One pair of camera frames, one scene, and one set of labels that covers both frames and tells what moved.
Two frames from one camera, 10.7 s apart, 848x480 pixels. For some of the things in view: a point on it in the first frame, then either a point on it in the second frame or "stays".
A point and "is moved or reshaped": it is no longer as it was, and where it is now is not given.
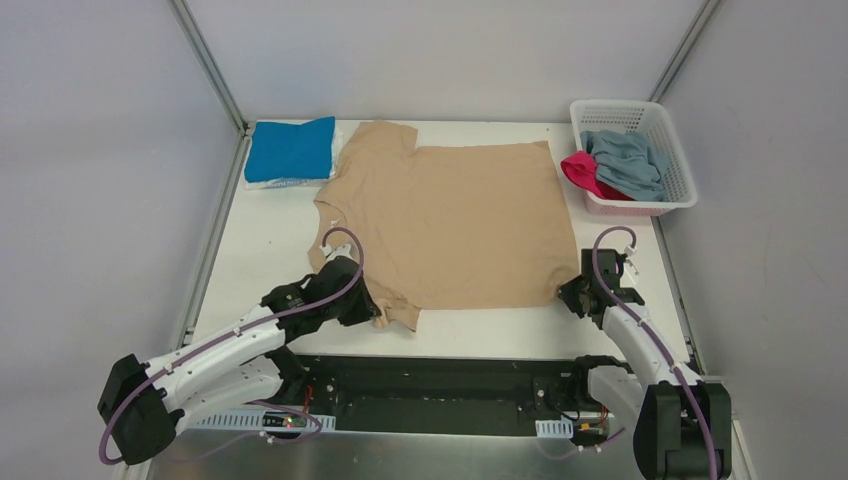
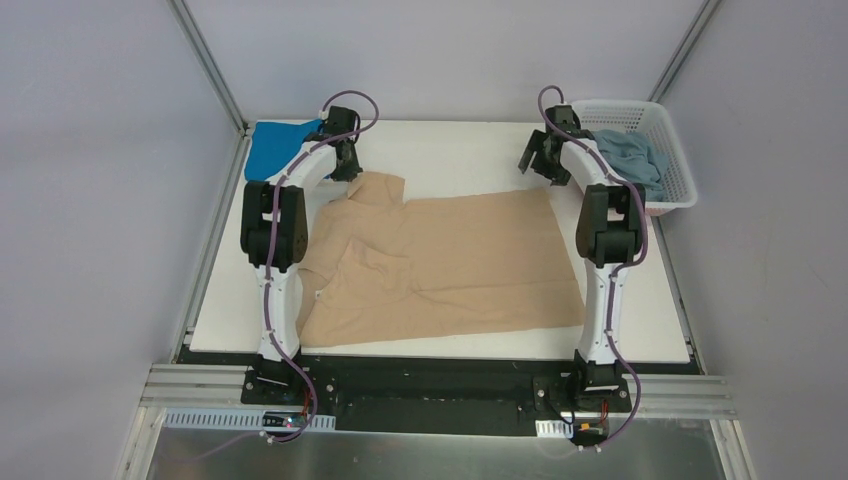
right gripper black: (577, 297) to (542, 160)
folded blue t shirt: (291, 151) stays
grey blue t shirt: (627, 165) stays
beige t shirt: (456, 227) is moved or reshaped
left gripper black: (357, 302) to (348, 162)
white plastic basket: (644, 116) stays
